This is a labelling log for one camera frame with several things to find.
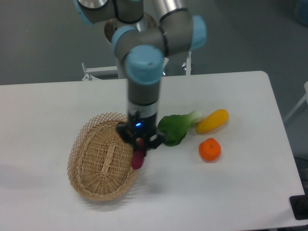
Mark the white frame at right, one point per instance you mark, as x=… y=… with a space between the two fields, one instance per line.
x=298 y=108

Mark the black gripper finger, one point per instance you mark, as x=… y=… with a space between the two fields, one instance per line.
x=154 y=141
x=126 y=132

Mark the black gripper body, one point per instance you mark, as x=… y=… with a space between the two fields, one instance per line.
x=140 y=125

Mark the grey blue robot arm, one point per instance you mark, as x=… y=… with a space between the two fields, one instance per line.
x=140 y=56

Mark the green bok choy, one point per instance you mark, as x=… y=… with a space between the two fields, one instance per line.
x=175 y=127

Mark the purple sweet potato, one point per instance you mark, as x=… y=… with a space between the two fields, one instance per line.
x=138 y=154

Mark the woven wicker basket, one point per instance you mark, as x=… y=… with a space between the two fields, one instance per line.
x=99 y=165

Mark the orange tangerine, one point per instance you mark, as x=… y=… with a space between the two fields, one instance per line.
x=209 y=150

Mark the black device at edge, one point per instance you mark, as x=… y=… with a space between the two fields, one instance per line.
x=299 y=204

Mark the white metal base frame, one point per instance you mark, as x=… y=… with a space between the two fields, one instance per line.
x=111 y=72

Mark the yellow squash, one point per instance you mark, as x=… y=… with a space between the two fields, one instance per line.
x=213 y=121

